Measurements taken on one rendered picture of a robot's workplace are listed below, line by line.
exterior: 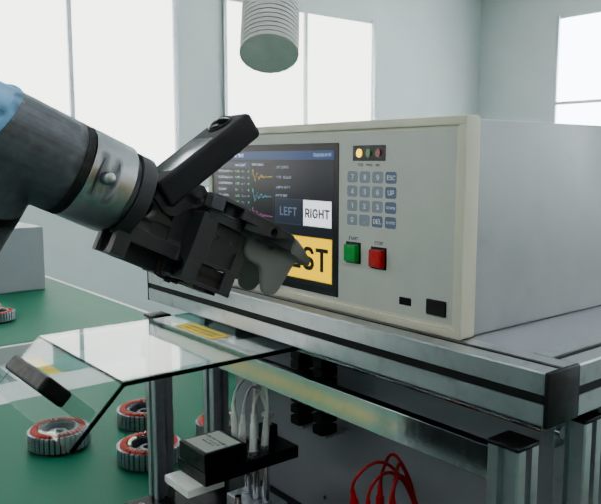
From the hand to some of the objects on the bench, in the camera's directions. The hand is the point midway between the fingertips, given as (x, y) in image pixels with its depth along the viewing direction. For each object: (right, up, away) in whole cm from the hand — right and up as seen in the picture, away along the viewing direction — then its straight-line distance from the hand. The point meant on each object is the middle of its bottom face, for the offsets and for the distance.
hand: (299, 252), depth 72 cm
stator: (-45, -36, +63) cm, 85 cm away
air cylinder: (-6, -39, +27) cm, 48 cm away
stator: (-27, -37, +56) cm, 72 cm away
